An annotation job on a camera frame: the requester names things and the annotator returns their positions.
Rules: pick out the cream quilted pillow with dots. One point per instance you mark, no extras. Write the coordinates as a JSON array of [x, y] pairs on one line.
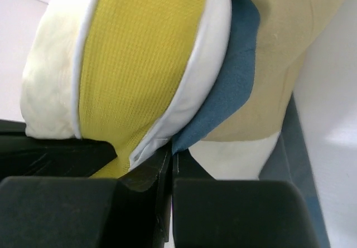
[[131, 73]]

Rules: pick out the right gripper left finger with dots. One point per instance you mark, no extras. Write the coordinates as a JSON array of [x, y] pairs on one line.
[[132, 211]]

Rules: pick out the blue beige patchwork pillowcase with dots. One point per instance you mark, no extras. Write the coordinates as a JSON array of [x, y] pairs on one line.
[[248, 125]]

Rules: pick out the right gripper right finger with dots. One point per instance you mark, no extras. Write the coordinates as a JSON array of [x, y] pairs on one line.
[[213, 213]]

